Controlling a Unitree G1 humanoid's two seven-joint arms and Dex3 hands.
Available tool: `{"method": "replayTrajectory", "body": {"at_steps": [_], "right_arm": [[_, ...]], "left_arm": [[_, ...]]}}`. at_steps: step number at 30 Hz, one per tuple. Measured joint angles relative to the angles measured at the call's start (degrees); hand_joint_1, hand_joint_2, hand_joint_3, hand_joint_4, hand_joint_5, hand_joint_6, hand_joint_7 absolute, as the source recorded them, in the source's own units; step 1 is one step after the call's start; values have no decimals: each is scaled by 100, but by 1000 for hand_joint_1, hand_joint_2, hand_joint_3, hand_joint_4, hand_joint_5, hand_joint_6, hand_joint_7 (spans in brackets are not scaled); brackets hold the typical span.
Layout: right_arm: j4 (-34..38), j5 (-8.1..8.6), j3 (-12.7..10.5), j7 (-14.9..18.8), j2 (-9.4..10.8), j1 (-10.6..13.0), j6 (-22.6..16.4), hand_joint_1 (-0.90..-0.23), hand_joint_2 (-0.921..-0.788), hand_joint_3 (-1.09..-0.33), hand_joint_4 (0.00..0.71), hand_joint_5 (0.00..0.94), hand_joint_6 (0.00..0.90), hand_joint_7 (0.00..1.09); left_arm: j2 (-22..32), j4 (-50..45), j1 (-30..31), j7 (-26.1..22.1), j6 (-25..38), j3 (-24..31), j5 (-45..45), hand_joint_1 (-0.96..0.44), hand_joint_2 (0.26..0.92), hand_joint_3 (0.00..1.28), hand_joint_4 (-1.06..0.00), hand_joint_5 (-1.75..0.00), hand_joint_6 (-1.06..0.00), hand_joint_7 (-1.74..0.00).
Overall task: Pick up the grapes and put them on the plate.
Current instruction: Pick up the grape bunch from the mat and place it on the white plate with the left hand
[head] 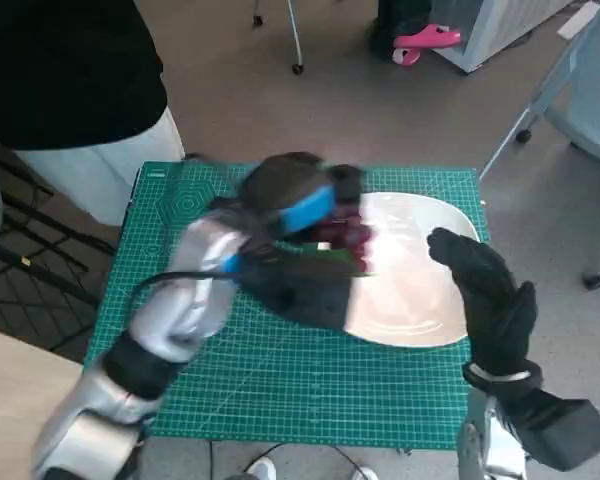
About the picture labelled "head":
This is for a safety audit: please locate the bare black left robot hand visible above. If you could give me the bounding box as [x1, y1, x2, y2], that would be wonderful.
[239, 152, 366, 237]

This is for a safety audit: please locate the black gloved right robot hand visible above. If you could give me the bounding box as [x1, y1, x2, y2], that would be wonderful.
[426, 227, 539, 379]

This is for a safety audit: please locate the red toy grape bunch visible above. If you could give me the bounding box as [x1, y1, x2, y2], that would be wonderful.
[312, 203, 377, 279]

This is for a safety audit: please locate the white square plate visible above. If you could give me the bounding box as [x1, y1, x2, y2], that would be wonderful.
[343, 191, 480, 348]

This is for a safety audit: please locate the person with pink shoes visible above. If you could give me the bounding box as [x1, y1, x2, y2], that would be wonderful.
[369, 0, 463, 68]

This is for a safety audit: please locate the green cutting mat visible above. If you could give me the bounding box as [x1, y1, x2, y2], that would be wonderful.
[82, 160, 487, 450]

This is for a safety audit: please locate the grey-blue chair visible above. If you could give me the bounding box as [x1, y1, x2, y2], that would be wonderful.
[478, 0, 600, 291]

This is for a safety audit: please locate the white mesh cabinet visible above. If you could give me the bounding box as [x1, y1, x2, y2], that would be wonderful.
[429, 0, 574, 75]

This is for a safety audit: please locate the white flat board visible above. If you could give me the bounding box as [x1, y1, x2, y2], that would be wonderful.
[558, 2, 599, 39]

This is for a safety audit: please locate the light wooden board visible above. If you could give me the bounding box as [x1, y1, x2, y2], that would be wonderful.
[0, 324, 86, 480]

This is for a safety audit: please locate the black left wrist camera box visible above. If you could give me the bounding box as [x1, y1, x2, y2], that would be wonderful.
[239, 243, 362, 334]

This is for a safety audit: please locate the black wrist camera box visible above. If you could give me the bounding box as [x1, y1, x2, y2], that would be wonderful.
[504, 387, 600, 472]
[239, 243, 362, 334]

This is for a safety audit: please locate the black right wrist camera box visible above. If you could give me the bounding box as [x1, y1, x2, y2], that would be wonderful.
[504, 387, 600, 472]

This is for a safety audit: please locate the metal frame with casters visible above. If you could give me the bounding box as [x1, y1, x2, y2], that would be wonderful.
[252, 0, 306, 77]

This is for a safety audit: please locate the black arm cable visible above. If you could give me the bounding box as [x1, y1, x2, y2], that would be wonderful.
[131, 269, 231, 314]

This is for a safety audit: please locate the black floor cable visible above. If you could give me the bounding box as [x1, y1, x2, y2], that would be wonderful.
[207, 438, 362, 480]

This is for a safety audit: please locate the black wire rack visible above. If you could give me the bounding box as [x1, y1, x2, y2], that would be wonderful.
[0, 144, 116, 351]

